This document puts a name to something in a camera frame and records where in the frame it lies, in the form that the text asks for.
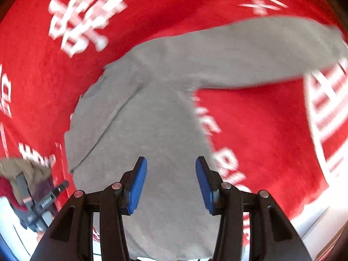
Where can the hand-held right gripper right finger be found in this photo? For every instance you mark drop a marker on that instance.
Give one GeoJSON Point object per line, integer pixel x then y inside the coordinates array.
{"type": "Point", "coordinates": [203, 185]}

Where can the beige cloth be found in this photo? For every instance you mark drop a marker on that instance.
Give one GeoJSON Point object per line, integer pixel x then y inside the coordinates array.
{"type": "Point", "coordinates": [21, 167]}

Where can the purple cloth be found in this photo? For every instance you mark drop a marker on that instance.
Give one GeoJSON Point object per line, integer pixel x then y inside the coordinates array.
{"type": "Point", "coordinates": [45, 187]}

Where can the grey long-sleeved top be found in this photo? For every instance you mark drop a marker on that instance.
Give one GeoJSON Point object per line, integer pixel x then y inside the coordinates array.
{"type": "Point", "coordinates": [163, 114]}

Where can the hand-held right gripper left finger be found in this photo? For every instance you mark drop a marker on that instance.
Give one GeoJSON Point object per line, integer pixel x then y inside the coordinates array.
{"type": "Point", "coordinates": [137, 185]}

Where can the dark red cloth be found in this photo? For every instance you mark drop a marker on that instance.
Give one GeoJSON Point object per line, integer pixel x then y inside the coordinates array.
{"type": "Point", "coordinates": [9, 193]}

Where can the red printed blanket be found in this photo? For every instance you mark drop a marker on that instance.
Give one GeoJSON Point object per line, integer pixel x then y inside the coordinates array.
{"type": "Point", "coordinates": [252, 130]}

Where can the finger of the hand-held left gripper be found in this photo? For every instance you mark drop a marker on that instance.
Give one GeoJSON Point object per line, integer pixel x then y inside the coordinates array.
{"type": "Point", "coordinates": [61, 187]}

